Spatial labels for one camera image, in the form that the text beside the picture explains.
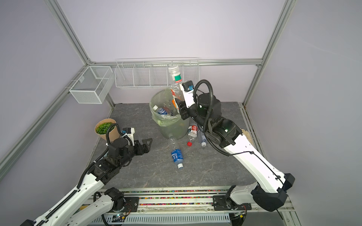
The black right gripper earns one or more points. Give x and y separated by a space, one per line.
186 111

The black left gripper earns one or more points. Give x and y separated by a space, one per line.
146 148

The red label cola bottle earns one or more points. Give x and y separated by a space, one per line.
192 134

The small blue label bottle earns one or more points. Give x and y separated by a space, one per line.
162 111

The blue label bottle white cap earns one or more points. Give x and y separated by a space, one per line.
176 153

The clear bottle blue cap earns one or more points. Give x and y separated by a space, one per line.
202 139

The clear bottle green cap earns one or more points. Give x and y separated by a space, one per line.
175 86

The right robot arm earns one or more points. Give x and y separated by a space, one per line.
270 189

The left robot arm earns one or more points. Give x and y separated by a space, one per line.
118 154

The green bagged waste bin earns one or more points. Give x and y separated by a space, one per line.
170 126

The green artificial plant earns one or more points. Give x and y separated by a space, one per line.
104 128

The beige wooden brush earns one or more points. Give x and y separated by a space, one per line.
248 136

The white mesh side basket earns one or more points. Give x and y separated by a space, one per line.
93 85

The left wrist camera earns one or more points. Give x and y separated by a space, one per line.
128 133

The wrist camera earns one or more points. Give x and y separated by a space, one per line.
128 133
188 90

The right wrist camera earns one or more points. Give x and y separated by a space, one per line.
188 90

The white wire wall basket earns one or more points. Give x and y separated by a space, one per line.
154 72

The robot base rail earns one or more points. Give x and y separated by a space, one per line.
203 205

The right aluminium frame post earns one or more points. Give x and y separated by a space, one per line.
281 22

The aluminium frame corner post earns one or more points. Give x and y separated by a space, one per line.
60 17

